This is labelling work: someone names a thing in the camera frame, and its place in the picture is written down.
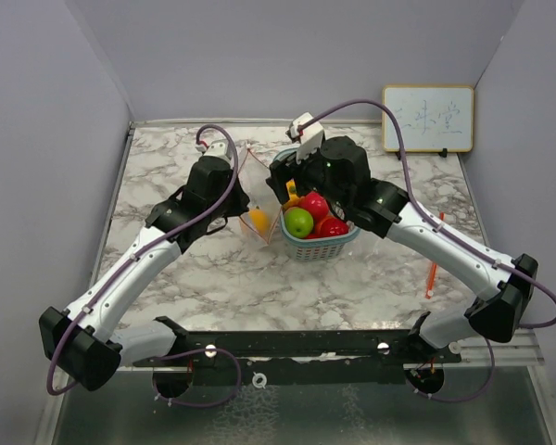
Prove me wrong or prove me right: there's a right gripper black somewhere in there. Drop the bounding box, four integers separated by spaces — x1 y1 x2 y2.
267 142 350 210

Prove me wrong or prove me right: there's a yellow orange toy peach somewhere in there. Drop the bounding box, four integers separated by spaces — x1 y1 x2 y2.
247 208 271 235

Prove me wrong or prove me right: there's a clear zip bag orange zipper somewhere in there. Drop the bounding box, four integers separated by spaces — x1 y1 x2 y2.
238 144 282 249

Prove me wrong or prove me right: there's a yellow toy bell pepper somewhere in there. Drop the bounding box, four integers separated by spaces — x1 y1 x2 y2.
283 180 302 210

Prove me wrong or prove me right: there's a green toy apple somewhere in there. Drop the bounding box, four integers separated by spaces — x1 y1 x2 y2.
284 207 314 239

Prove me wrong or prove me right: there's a red toy apple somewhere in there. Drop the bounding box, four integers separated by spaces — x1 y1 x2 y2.
298 191 329 223

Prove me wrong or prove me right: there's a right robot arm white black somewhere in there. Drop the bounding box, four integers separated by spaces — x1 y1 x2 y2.
266 136 538 362

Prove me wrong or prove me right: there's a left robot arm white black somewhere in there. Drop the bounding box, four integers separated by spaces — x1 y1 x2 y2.
39 155 249 391

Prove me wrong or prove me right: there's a red toy pepper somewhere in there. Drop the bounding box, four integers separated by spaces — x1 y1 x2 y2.
306 216 349 240

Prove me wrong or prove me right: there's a blue white plastic basket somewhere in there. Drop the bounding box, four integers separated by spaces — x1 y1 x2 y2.
268 147 361 263

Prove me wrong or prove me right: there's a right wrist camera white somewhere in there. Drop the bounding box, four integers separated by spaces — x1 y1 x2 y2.
286 112 324 164

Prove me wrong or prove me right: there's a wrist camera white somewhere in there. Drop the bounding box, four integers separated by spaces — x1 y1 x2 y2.
286 112 324 164
196 139 233 162

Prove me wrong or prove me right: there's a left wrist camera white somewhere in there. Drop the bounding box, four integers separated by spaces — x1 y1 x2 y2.
196 139 233 162

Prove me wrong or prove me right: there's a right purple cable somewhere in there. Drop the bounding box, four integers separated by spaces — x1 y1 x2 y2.
305 97 556 330

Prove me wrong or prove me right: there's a purple cable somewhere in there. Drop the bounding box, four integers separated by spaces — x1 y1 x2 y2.
305 97 556 330
45 123 240 397

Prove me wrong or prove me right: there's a small whiteboard wooden frame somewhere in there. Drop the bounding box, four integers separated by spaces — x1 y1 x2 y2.
382 84 474 153

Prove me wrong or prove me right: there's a black mounting rail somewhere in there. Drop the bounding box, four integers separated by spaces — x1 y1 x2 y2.
135 317 461 387

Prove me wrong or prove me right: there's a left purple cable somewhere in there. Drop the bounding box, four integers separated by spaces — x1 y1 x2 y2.
45 123 240 397

